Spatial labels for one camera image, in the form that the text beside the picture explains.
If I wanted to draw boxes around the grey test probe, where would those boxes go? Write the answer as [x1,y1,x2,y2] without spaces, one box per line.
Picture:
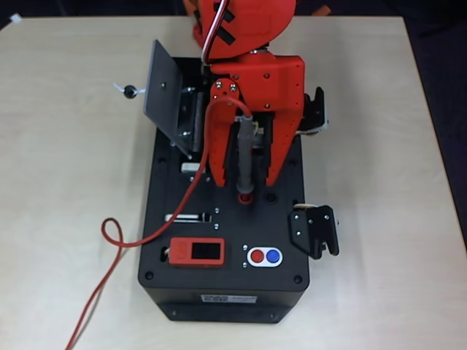
[236,114,256,194]

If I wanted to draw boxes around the red cable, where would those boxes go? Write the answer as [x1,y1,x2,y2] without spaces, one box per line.
[65,98,253,350]

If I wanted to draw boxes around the grey hinged door panel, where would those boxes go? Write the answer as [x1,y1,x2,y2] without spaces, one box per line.
[142,39,201,160]

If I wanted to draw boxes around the black knob with zip tie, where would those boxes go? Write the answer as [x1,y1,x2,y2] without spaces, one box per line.
[112,82,147,101]

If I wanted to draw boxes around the white slider knob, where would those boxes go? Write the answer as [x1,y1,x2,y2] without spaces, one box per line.
[180,160,211,174]

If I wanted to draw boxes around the black task board box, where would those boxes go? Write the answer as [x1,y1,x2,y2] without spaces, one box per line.
[137,56,311,324]

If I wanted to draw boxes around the red display module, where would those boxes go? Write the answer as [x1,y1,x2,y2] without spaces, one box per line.
[169,236,226,268]

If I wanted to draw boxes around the red and blue buttons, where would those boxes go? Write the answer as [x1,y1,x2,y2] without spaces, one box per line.
[246,245,285,268]

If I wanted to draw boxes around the white printed label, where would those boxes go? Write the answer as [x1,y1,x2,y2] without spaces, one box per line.
[201,293,258,304]

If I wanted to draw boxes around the black cable clip bracket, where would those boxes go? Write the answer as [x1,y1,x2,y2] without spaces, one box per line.
[287,203,341,260]
[297,86,331,139]

